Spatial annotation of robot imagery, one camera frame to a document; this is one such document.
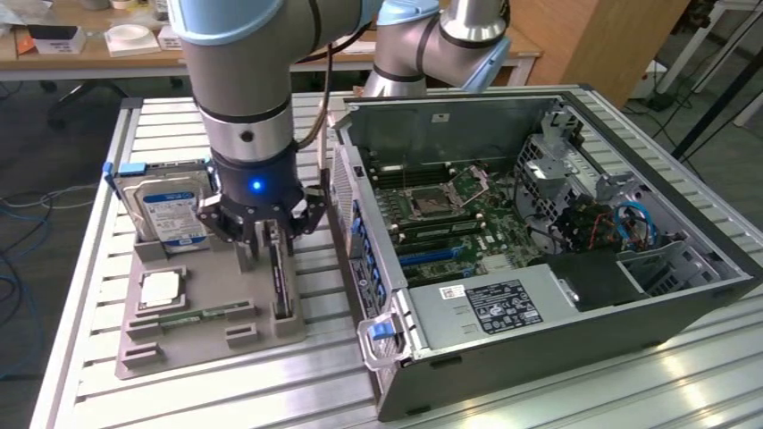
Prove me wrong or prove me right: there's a wooden desk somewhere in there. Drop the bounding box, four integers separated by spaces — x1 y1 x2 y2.
0 0 544 97

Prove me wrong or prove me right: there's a metal disk bay cage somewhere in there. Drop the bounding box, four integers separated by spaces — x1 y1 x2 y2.
510 131 602 224

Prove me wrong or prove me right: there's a blue floor cable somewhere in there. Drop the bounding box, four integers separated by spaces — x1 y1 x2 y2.
0 200 53 381

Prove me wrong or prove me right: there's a metal socket cover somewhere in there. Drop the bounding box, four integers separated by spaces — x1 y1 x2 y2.
442 164 496 209

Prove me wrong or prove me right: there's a grey plastic parts rack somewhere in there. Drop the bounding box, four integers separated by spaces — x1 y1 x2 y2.
113 231 308 381

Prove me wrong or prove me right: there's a hard disk in blue caddy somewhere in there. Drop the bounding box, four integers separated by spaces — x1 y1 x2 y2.
104 158 216 249

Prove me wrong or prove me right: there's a black open PC case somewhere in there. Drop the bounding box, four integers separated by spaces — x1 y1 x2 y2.
314 88 763 424

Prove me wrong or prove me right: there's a white box with black lid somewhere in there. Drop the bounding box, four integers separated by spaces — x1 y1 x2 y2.
26 24 88 55

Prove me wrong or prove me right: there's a wooden cabinet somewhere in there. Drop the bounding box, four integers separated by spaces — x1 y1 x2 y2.
510 0 692 111

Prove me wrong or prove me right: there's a blue disk wire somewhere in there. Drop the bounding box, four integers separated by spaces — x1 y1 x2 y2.
612 200 660 251

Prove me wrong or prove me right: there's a white box with round insert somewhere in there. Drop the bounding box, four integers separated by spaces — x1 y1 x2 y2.
104 24 162 58

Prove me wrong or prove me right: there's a white flat box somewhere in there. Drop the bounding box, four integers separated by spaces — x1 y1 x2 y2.
330 38 377 55

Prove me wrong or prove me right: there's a green motherboard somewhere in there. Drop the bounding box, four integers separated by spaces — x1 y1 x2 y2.
360 149 549 287

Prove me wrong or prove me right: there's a silver CPU chip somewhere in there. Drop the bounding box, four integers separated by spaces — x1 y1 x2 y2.
140 270 185 309

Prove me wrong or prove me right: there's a blue expansion slot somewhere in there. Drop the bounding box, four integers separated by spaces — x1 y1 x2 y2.
397 248 465 269

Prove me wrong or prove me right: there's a dark arm cable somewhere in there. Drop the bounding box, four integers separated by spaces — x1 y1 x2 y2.
294 26 382 151

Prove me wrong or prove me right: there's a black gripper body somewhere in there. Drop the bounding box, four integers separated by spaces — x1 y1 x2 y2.
208 142 306 245

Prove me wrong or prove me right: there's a CPU socket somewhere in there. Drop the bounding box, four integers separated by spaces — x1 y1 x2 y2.
404 185 464 220

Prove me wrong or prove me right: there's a grey power supply unit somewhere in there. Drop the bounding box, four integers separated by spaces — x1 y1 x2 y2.
408 264 582 354

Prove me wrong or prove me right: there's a blue case release latch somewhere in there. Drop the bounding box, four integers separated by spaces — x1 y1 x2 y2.
366 321 398 344

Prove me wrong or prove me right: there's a grey floor cable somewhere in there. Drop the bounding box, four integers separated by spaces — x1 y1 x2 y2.
0 182 96 211

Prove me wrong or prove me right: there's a small white labelled box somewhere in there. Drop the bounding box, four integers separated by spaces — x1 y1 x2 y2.
156 24 184 51

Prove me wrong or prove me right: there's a graphics card with black fan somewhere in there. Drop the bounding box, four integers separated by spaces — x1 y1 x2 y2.
264 218 293 319

